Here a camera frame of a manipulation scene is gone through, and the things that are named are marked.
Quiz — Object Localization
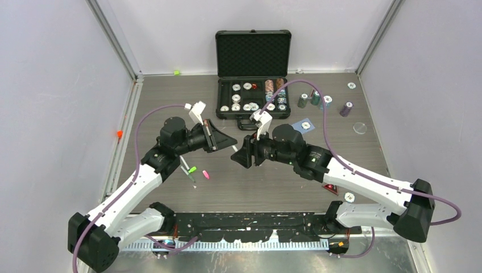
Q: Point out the white chip near base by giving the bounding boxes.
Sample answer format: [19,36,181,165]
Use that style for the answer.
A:
[344,192,355,204]

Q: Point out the purple chip stack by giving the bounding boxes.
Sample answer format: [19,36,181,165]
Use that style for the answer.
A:
[339,101,353,117]

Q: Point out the dark green chip stack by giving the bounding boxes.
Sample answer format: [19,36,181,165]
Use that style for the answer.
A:
[297,93,309,108]

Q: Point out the light blue chip stack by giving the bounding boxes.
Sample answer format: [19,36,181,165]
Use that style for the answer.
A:
[319,96,333,110]

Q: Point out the clear dealer button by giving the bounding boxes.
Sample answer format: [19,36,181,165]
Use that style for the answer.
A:
[352,122,368,135]

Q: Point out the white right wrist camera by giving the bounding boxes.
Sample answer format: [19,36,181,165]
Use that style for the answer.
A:
[250,109,273,140]

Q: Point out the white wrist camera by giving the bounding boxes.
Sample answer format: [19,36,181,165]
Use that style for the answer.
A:
[184,101,206,124]
[250,109,273,140]

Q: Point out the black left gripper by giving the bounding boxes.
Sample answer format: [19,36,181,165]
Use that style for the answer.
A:
[175,119,236,156]

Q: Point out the red triangle sign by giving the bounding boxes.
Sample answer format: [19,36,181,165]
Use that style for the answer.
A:
[323,184,339,196]

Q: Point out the white pen blue tip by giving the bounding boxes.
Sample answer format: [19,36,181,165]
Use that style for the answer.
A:
[180,156,190,170]

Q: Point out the teal chip stack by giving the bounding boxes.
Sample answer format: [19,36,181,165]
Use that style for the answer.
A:
[310,90,321,106]

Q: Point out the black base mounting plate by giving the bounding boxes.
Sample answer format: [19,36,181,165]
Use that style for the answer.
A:
[160,212,362,243]

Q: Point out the blue playing card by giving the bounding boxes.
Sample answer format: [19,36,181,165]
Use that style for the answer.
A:
[292,118,315,135]

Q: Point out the pink pen cap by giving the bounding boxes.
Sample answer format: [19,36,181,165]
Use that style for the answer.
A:
[202,170,210,180]

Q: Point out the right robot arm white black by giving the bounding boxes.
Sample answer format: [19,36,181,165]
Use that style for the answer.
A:
[231,125,435,243]

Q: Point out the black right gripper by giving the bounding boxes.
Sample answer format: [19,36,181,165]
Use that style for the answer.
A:
[231,125,296,168]

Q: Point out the white chip on card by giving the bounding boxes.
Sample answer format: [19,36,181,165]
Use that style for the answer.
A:
[301,122,311,130]

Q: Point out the black poker chip case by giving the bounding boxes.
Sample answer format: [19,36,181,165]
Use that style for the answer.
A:
[215,30,292,131]

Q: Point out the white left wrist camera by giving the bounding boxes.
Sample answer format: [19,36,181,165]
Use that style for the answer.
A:
[184,101,206,124]

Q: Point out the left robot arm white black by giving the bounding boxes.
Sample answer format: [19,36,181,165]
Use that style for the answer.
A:
[68,117,238,272]

